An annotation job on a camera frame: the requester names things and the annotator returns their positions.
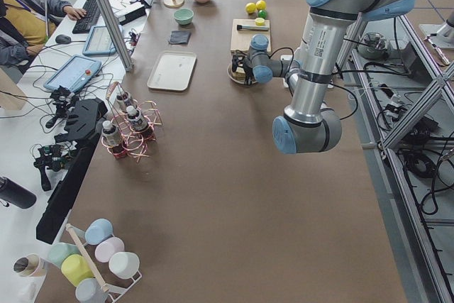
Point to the green lime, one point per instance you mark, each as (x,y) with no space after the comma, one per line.
(262,13)

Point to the light blue cup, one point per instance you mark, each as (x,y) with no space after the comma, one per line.
(98,231)

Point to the teach pendant upper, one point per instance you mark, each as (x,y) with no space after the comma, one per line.
(98,43)

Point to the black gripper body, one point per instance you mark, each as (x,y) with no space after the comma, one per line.
(248,69)

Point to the wooden cutting board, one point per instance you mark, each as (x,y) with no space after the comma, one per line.
(240,40)

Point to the bread slice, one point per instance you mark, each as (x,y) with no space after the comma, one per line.
(238,75)

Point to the tea bottle back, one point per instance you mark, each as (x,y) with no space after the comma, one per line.
(124,100)

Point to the yellow lemon near lime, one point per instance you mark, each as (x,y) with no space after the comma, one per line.
(250,8)

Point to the grey folded cloth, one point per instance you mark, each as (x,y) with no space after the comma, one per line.
(179,37)

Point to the seated person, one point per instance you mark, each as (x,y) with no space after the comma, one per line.
(26,26)

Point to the white cup rack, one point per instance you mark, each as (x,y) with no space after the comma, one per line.
(108,282)

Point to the green bowl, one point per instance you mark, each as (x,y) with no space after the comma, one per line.
(183,16)

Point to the teach pendant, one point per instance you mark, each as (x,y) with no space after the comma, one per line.
(74,74)
(98,43)

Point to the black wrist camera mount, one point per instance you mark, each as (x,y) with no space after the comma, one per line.
(237,60)

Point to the cream rabbit tray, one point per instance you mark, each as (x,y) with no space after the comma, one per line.
(172,71)

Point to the black water bottle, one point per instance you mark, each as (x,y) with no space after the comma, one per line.
(13,193)

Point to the white round plate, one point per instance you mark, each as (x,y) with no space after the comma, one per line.
(229,75)

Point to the copper wire bottle rack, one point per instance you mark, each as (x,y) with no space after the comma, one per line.
(135,143)

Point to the tea bottle front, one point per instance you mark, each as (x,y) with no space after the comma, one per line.
(136,119)

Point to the white cup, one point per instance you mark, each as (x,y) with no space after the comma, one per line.
(124,264)

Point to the black keyboard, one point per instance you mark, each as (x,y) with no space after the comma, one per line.
(90,19)

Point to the aluminium frame post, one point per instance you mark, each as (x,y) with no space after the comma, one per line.
(115,34)

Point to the yellow lemon far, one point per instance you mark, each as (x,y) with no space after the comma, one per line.
(261,5)

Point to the teach pendant lower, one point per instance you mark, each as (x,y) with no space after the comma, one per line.
(74,74)

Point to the green cup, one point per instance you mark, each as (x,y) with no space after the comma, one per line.
(60,251)

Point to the grey blue cup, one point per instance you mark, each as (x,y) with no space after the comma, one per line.
(89,291)

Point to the tea bottle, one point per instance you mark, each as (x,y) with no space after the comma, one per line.
(113,139)
(136,119)
(124,100)

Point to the black computer mouse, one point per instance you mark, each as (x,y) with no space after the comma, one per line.
(63,39)

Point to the black bracket stand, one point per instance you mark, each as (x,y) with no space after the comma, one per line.
(83,126)

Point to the yellow cup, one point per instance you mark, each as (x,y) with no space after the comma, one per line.
(76,269)

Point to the half lemon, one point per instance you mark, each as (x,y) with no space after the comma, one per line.
(259,21)

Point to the pink cup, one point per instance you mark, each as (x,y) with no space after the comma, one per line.
(107,248)

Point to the steel tumbler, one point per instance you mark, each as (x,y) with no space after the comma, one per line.
(31,265)

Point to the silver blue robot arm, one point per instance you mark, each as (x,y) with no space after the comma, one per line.
(307,124)

